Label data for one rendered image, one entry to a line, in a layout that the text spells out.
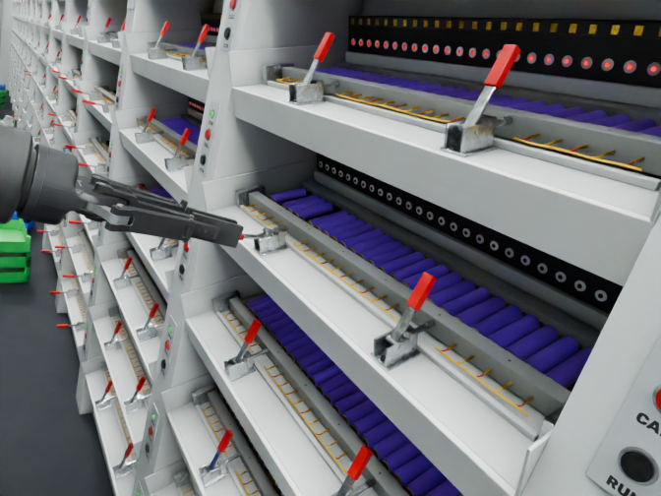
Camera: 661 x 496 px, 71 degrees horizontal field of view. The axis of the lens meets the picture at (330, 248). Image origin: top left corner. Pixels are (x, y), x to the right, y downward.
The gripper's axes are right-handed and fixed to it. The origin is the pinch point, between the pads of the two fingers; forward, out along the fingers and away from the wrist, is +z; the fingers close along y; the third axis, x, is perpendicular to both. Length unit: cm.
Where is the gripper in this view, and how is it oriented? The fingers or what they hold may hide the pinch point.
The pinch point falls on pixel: (211, 227)
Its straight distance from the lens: 60.0
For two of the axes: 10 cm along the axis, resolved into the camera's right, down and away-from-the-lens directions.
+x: 4.0, -9.0, -1.7
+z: 7.3, 2.0, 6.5
